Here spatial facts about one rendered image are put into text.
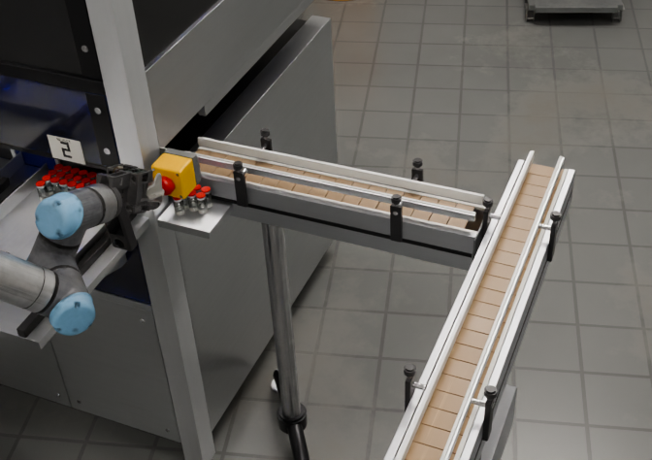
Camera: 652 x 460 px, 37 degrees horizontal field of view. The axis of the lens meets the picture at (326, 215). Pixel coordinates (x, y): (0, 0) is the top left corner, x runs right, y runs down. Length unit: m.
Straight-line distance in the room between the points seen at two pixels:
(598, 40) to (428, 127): 1.08
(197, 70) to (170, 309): 0.56
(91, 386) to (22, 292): 1.13
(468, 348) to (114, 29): 0.88
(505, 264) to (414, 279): 1.36
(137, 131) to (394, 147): 1.98
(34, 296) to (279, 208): 0.65
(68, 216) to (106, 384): 1.05
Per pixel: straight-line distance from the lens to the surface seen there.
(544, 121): 4.03
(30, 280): 1.62
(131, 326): 2.43
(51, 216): 1.71
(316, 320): 3.09
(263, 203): 2.09
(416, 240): 1.98
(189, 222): 2.10
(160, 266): 2.22
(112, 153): 2.07
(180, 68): 2.11
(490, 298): 1.81
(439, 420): 1.60
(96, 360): 2.62
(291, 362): 2.49
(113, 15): 1.87
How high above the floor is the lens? 2.16
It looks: 38 degrees down
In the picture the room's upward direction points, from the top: 3 degrees counter-clockwise
